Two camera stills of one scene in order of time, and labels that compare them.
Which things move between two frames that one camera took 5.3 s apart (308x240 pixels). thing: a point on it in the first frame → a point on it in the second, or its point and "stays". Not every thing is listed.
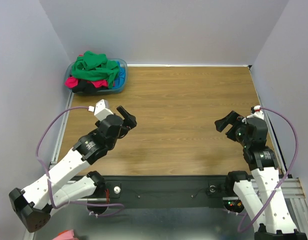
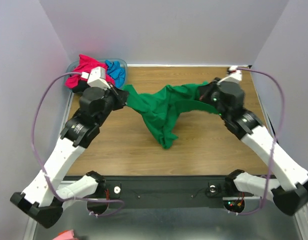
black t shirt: [84, 87] stays
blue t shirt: [119, 80] stays
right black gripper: [232, 125] → [205, 91]
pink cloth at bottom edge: [66, 235] stays
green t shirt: [92, 66] → [161, 108]
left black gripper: [130, 122] → [122, 95]
